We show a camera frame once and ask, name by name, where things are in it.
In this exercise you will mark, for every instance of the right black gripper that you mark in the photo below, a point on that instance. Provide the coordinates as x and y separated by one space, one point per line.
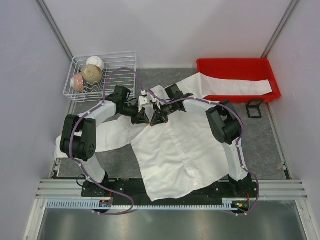
159 117

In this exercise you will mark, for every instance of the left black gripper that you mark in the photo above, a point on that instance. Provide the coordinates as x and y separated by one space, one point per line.
141 118

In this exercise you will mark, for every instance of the white button shirt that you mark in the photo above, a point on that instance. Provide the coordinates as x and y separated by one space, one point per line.
182 155

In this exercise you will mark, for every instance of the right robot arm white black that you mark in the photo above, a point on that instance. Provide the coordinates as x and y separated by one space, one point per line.
225 125

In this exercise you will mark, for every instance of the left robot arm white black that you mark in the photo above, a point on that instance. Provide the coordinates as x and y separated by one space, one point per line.
79 137

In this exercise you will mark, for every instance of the black brooch box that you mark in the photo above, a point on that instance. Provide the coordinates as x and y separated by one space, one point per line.
253 108

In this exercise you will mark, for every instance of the beige ceramic bowl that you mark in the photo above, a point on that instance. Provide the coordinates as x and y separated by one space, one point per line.
91 74

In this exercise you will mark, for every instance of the red plastic bin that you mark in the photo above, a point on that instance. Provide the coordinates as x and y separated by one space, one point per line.
245 69

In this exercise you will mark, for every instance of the white wire dish rack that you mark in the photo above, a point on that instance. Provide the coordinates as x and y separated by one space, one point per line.
117 71

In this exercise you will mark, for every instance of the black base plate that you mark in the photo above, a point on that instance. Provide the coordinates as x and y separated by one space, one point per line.
207 196

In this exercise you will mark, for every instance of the aluminium frame rail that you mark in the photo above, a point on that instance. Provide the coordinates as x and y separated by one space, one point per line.
268 189

